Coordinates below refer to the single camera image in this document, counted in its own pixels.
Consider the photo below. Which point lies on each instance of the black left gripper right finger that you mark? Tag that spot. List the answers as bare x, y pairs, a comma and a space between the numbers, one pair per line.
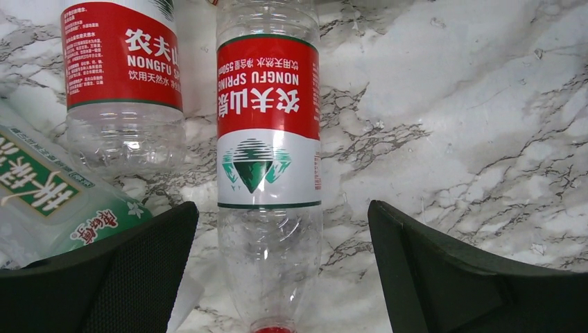
433, 282

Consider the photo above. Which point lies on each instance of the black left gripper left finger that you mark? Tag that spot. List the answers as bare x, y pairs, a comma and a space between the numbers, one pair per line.
134, 281

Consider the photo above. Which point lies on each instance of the green tinted water bottle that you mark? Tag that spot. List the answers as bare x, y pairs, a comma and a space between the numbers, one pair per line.
48, 207

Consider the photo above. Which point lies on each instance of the clear bottle red label left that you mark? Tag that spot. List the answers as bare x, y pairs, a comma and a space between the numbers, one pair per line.
123, 92

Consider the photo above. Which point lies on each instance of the clear bottle red label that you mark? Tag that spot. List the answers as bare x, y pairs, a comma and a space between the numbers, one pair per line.
268, 158
123, 92

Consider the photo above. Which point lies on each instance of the clear bottle red label right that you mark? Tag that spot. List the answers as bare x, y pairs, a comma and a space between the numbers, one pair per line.
268, 158

